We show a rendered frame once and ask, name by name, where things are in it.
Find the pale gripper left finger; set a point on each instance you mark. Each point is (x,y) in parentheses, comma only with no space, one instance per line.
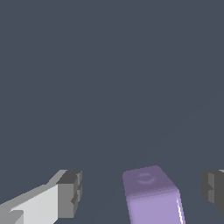
(43,201)

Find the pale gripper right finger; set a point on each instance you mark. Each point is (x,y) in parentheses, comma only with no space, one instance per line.
(215,188)

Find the purple rounded block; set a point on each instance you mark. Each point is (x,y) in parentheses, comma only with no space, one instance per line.
(153,198)

